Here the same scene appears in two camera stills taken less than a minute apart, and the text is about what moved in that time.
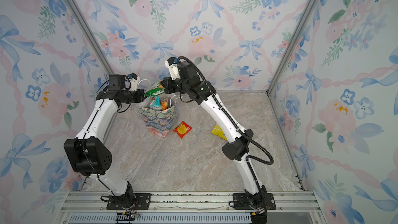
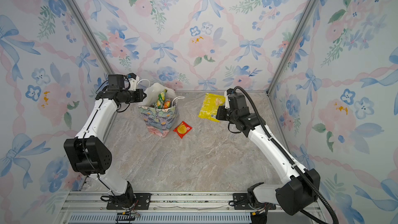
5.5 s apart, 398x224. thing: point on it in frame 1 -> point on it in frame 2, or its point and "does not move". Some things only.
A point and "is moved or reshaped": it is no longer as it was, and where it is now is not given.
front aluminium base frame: [298, 207] does not move
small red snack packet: [182, 129] does not move
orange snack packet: [164, 103] does not move
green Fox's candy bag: [158, 89] -> [160, 100]
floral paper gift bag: [158, 122] does not move
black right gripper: [168, 87] -> [221, 111]
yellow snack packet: [217, 131] is moved or reshaped
